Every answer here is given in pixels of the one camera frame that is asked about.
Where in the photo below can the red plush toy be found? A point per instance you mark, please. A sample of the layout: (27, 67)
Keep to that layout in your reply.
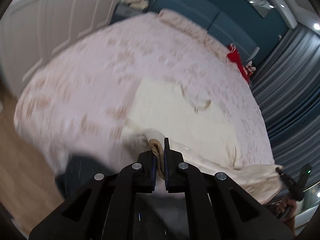
(247, 69)

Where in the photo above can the ceiling spot light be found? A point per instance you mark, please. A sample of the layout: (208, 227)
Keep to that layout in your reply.
(316, 26)

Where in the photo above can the grey nightstand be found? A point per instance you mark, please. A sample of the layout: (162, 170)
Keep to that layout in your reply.
(124, 11)

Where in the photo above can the pink butterfly pillow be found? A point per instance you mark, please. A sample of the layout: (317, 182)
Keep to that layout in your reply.
(196, 32)

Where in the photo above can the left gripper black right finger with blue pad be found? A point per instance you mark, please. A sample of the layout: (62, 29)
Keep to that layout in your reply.
(217, 207)

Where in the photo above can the white wardrobe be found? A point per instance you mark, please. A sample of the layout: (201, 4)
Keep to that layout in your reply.
(34, 31)

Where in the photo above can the blue upholstered headboard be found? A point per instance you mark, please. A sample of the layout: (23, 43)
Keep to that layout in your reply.
(232, 21)

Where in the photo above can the pink butterfly bedspread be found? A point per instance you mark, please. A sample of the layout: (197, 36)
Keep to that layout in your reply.
(79, 101)

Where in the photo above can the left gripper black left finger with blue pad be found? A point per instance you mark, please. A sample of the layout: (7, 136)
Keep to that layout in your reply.
(102, 208)

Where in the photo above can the white air conditioner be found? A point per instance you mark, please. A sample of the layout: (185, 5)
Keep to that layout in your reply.
(285, 13)

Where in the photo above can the grey blue curtain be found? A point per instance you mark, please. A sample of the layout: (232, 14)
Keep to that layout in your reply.
(286, 88)

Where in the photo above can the cream quilted comforter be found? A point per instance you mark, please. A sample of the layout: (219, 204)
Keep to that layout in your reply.
(205, 135)

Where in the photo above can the person's right hand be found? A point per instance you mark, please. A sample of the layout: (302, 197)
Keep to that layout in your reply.
(286, 209)

